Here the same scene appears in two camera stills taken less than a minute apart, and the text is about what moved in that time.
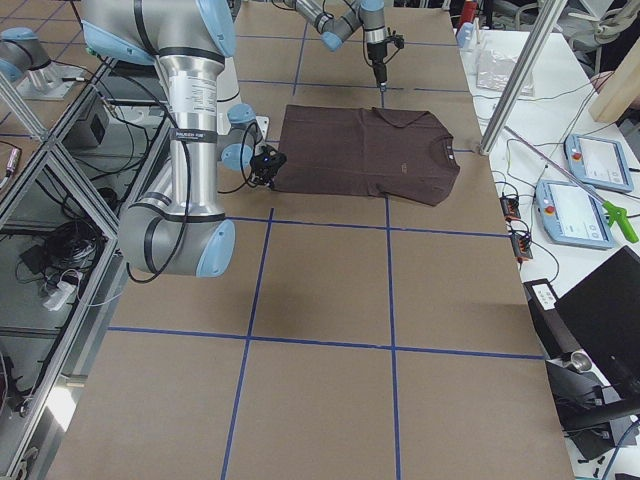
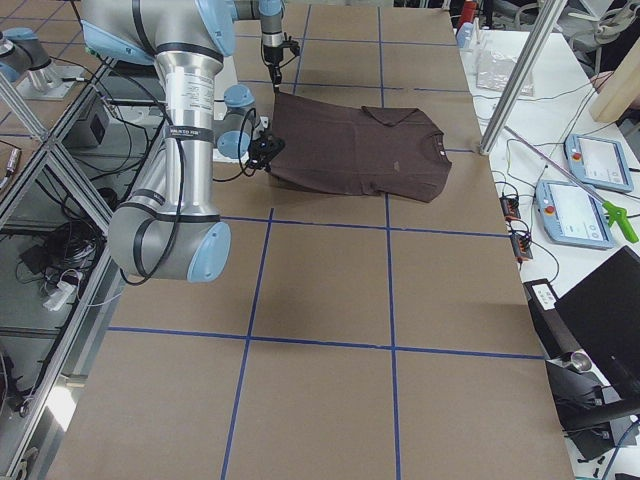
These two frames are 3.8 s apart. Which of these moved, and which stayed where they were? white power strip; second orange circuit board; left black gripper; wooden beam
Moved: left black gripper
Stayed: wooden beam; second orange circuit board; white power strip
